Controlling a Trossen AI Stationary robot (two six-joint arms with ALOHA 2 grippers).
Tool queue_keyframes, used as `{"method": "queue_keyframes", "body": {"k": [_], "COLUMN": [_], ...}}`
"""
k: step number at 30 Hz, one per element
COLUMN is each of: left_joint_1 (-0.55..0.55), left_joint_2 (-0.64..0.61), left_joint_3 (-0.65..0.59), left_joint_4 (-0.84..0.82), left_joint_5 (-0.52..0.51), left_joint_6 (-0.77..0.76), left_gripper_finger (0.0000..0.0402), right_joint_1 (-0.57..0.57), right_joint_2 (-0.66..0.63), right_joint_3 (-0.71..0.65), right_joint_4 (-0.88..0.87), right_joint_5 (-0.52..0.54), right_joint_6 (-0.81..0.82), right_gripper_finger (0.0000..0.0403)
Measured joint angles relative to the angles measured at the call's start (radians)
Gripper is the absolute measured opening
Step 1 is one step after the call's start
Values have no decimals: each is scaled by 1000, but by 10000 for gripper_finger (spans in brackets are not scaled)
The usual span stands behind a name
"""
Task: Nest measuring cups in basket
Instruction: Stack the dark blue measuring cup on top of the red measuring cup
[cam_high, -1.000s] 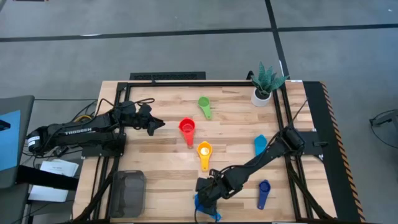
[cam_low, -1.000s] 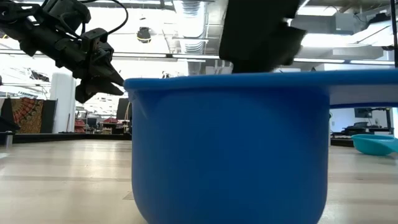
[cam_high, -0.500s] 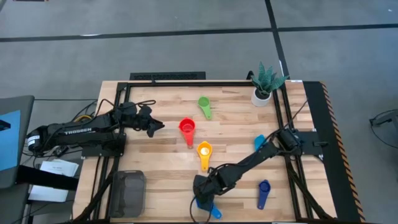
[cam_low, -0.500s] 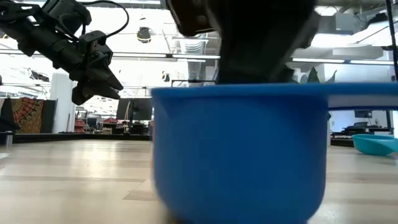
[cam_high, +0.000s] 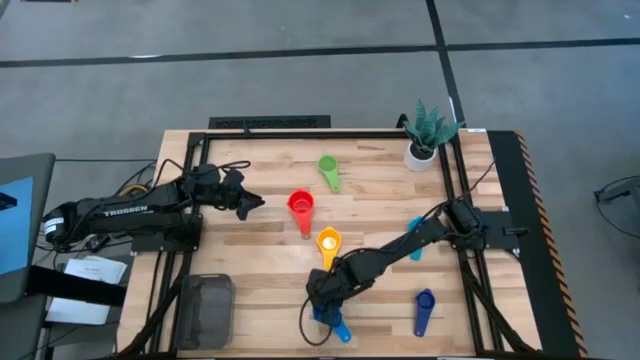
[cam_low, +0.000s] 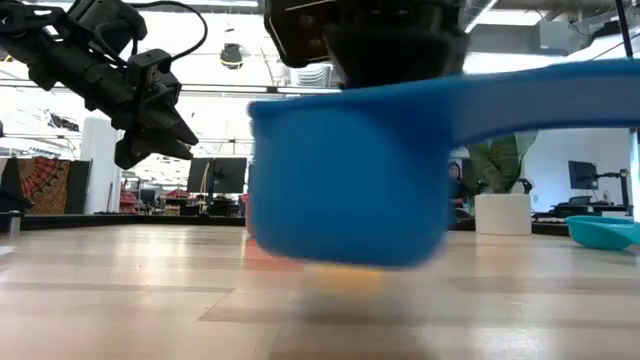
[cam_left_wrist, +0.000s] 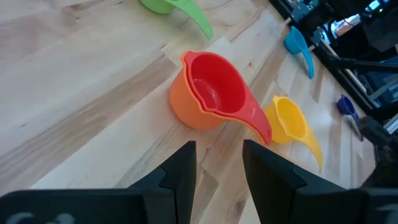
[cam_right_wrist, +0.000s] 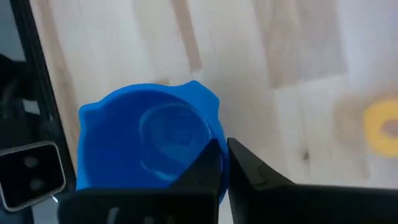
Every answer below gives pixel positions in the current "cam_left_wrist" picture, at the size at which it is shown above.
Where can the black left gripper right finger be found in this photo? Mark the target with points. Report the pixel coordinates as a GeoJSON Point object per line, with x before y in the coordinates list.
{"type": "Point", "coordinates": [270, 180]}

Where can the red measuring cup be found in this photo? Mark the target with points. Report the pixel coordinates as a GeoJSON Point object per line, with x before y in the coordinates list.
{"type": "Point", "coordinates": [217, 77]}

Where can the teal measuring cup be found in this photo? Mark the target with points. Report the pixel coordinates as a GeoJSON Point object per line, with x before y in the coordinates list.
{"type": "Point", "coordinates": [295, 42]}

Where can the black aluminium table frame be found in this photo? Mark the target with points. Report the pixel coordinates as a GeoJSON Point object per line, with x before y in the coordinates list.
{"type": "Point", "coordinates": [360, 96]}

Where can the orange measuring cup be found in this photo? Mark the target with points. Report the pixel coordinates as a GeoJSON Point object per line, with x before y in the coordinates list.
{"type": "Point", "coordinates": [186, 109]}

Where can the yellow measuring cup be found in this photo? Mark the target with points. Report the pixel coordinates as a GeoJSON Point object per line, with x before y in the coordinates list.
{"type": "Point", "coordinates": [289, 118]}

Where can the green measuring cup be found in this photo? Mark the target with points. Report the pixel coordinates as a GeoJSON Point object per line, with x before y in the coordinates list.
{"type": "Point", "coordinates": [189, 9]}

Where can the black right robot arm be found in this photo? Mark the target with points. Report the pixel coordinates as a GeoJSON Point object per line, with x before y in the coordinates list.
{"type": "Point", "coordinates": [382, 34]}

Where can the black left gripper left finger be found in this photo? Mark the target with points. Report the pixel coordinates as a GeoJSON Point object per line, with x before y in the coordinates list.
{"type": "Point", "coordinates": [180, 174]}

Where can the small navy measuring cup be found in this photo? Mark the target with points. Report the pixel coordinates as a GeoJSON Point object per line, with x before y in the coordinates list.
{"type": "Point", "coordinates": [345, 105]}

